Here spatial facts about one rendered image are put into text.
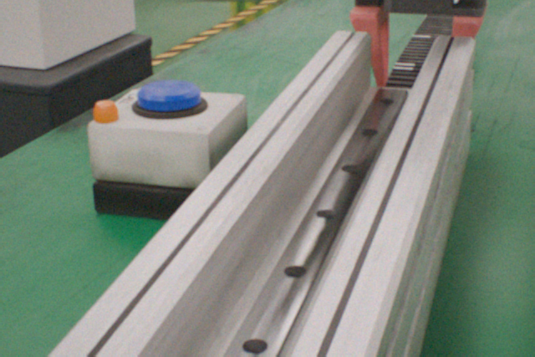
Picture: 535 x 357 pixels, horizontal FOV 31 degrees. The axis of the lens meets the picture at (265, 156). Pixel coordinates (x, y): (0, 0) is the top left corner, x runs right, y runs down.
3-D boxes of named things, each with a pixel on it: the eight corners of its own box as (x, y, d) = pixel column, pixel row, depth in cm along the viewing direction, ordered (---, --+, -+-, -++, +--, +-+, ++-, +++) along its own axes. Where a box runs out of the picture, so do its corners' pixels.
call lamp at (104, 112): (100, 114, 60) (99, 96, 59) (122, 116, 59) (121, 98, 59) (89, 122, 58) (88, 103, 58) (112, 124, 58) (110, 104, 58)
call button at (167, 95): (153, 104, 63) (150, 75, 63) (210, 109, 62) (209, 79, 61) (129, 124, 60) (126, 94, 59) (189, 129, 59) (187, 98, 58)
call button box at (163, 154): (142, 167, 68) (135, 81, 65) (274, 179, 65) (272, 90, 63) (93, 213, 60) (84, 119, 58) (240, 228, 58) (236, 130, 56)
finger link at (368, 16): (441, 113, 72) (447, -12, 68) (347, 107, 73) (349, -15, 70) (450, 87, 78) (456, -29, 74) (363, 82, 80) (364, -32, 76)
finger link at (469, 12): (476, 115, 71) (484, -11, 68) (380, 109, 73) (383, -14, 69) (482, 89, 77) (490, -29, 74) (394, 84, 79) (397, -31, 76)
